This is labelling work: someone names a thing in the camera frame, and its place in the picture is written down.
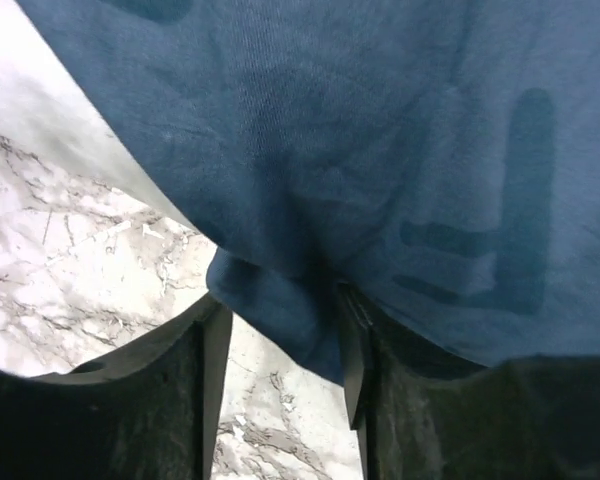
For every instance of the white pillow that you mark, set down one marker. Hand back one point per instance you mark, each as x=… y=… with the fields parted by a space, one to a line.
x=44 y=112

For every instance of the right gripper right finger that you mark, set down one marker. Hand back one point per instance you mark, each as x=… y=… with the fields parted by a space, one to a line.
x=422 y=413

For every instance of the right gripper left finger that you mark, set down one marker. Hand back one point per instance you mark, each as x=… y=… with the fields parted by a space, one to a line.
x=146 y=410

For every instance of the blue cartoon print pillowcase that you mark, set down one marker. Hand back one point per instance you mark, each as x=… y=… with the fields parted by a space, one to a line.
x=441 y=156

